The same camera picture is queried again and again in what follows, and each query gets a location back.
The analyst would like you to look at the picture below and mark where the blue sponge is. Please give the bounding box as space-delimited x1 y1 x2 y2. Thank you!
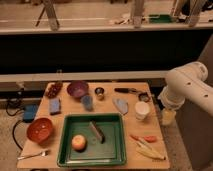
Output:
49 98 61 115

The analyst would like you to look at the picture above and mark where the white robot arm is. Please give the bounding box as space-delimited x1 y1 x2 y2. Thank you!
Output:
158 62 213 126

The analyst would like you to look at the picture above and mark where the green plastic tray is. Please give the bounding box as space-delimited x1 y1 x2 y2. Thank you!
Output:
57 113 126 168

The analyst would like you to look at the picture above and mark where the white cup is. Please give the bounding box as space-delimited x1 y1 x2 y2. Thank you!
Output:
135 101 150 120

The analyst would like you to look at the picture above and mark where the orange carrot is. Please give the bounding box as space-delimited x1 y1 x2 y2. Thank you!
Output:
130 134 157 143

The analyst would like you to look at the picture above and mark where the small dark round lid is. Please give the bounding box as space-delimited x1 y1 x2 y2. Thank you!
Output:
138 93 150 102

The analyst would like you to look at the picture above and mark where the light blue cloth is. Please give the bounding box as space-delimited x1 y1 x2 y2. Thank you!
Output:
112 98 128 115

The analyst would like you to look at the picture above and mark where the grey brush block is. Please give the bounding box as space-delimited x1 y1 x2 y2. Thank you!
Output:
89 121 105 143

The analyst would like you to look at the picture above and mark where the small metal cup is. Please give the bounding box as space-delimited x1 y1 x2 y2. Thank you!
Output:
95 87 104 100

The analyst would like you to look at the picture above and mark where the blue plastic cup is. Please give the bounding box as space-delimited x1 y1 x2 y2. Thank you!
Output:
81 95 93 111

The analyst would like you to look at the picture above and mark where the yellow red apple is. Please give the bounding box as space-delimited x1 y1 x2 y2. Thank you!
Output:
71 135 87 151

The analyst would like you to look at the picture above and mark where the purple bowl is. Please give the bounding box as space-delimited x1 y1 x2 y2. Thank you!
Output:
67 80 89 98

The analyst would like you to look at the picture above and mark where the green object in background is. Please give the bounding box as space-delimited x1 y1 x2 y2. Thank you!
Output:
149 14 172 23

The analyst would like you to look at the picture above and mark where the bunch of dark grapes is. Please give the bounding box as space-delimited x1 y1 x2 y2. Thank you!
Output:
45 82 63 98

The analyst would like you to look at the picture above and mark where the orange bowl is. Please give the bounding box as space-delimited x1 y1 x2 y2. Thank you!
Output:
27 118 53 144

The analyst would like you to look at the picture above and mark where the silver fork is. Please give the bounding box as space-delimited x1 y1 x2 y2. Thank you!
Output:
17 150 49 160

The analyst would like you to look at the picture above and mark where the blue box on floor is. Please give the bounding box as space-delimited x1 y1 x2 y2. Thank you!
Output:
23 104 38 123

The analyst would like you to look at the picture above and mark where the black handled knife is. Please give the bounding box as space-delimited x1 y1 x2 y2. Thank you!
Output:
114 88 142 94

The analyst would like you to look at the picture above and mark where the black cable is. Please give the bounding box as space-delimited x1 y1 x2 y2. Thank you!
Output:
5 96 26 151

